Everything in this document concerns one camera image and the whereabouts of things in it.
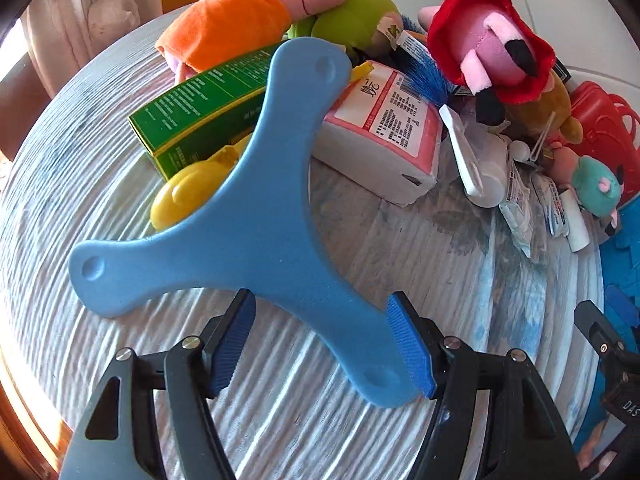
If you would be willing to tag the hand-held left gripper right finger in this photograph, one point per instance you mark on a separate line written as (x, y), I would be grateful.
(412, 345)

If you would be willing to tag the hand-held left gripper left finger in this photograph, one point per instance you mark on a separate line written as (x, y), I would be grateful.
(232, 345)

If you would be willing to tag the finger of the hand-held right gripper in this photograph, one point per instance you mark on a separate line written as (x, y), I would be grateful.
(600, 340)

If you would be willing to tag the blue plastic crate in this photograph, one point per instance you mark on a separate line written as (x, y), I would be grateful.
(622, 280)

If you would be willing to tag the white paper tube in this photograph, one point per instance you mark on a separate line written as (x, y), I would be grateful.
(575, 225)

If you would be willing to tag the blue three-arm foam boomerang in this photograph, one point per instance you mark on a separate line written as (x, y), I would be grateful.
(270, 220)

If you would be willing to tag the white printed packet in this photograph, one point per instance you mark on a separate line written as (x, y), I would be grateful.
(550, 205)

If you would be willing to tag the yellow plastic toy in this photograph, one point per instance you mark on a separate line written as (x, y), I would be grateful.
(185, 200)

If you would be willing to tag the white sachet packet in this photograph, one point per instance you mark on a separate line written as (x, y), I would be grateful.
(517, 210)

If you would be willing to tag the pink plush with teal hat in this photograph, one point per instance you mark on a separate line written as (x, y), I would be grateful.
(595, 185)

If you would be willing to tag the small white bottle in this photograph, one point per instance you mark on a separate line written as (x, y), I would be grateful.
(520, 151)

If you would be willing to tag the pink and white box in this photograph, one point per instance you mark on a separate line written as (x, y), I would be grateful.
(390, 125)

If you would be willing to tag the red toy suitcase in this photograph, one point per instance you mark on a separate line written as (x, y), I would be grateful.
(605, 115)

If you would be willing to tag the brown bear plush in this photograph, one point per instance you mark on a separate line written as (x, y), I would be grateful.
(555, 105)

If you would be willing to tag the green carton box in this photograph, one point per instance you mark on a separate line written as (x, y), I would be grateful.
(200, 95)

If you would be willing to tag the blue bristle brush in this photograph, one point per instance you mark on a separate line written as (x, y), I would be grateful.
(425, 77)

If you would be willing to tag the pink pig plush orange dress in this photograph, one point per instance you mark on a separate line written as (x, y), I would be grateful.
(230, 20)

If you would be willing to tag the green plush toy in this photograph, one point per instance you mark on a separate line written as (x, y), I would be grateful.
(350, 20)

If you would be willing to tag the pink plush with red hood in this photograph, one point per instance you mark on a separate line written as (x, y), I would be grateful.
(475, 15)

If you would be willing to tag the white plastic bag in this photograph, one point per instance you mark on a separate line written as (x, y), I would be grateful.
(112, 12)

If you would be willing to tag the pale curtain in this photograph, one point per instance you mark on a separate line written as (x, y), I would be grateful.
(60, 35)

